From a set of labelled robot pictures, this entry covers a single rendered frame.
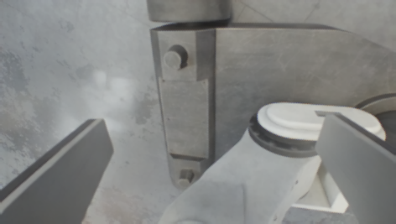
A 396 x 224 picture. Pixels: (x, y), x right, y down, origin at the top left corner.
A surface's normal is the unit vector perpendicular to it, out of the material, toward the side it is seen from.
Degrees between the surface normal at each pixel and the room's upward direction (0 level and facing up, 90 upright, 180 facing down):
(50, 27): 0
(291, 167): 90
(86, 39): 0
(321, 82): 0
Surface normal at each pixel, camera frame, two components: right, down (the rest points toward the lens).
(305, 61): -0.22, 0.48
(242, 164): -0.03, -0.87
